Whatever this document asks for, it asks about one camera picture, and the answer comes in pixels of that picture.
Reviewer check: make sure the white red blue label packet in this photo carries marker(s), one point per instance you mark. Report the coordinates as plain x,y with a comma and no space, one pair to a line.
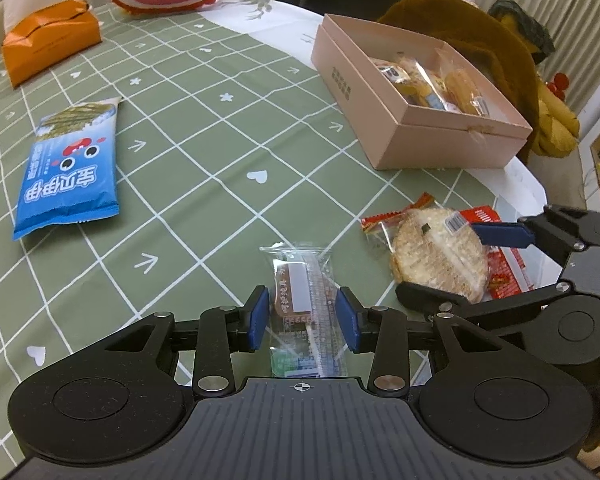
391,72

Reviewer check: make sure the orange tissue box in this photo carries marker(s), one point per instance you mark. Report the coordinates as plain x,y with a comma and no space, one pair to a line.
50,35

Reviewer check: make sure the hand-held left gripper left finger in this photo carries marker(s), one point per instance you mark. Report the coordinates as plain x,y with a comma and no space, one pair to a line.
257,317

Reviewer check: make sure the red ornament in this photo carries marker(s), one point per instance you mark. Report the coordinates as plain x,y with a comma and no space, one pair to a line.
559,85

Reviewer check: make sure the yellow cloth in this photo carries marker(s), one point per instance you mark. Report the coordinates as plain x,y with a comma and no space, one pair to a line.
557,125

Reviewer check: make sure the green checked tablecloth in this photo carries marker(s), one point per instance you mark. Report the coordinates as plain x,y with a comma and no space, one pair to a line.
205,160

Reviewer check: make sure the round rice cracker packet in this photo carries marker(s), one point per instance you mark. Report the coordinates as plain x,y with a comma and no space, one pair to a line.
435,255

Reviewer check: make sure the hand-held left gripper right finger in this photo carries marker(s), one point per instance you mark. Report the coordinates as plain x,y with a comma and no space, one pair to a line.
347,320

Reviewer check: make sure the blue snack packet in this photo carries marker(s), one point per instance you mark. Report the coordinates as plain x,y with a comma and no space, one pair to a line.
65,180

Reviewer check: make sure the orange red wrapper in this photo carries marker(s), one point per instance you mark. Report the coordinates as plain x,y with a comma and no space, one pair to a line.
377,222

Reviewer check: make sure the long bread packet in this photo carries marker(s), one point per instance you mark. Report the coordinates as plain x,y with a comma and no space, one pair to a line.
462,87

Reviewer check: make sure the pink cardboard box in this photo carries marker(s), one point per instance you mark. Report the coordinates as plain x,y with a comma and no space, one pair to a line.
360,110

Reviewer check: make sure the clear brown cake packet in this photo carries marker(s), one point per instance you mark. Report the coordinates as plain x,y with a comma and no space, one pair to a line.
300,290

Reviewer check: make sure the red sausage packet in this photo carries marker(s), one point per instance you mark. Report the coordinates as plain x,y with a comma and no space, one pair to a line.
507,272

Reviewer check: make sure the yellow panda snack packet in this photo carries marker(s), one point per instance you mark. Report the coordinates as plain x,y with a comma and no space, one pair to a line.
420,92

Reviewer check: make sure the beige curtain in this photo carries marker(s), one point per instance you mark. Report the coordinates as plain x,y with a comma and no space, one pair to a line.
570,10

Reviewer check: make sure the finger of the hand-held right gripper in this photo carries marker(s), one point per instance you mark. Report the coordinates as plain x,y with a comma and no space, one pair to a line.
420,295
500,235

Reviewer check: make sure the dark green garment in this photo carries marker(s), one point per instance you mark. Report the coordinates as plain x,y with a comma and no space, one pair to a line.
525,25

